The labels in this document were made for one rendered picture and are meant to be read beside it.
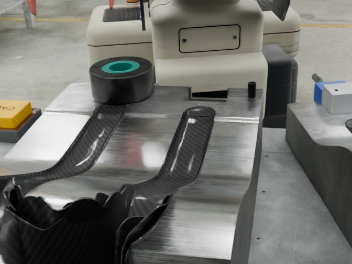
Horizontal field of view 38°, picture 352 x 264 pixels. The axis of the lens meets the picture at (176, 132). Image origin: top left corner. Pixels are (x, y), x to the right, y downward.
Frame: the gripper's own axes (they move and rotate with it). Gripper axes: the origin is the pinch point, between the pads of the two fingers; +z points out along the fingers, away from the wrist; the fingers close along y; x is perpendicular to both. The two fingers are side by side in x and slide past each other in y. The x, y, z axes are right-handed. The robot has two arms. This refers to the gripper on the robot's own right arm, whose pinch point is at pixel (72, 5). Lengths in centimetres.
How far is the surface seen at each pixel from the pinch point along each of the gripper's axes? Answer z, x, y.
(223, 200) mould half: 22.1, -28.9, 13.5
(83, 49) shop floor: -47, 312, -35
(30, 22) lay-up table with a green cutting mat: -82, 370, -84
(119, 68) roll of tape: 8.2, 1.3, 5.3
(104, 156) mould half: 18.9, -12.1, 3.7
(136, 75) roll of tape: 9.8, -3.4, 7.5
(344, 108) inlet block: 15.8, -1.2, 33.4
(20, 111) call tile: 12.2, 11.7, -10.4
